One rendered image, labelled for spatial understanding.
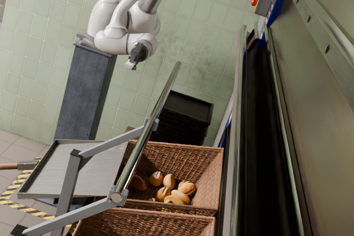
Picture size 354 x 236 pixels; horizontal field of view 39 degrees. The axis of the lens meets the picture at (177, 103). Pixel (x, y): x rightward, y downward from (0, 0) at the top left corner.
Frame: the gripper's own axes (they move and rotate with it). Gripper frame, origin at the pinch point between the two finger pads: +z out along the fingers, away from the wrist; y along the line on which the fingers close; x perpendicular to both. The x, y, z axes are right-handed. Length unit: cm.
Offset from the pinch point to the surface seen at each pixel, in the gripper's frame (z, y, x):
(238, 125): 87, -24, -40
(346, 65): 97, -47, -54
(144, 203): 28, 43, -24
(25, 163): 9, 56, 31
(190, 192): -14, 56, -42
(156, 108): 29.6, 2.3, -17.6
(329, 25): 91, -53, -50
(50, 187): 24, 52, 14
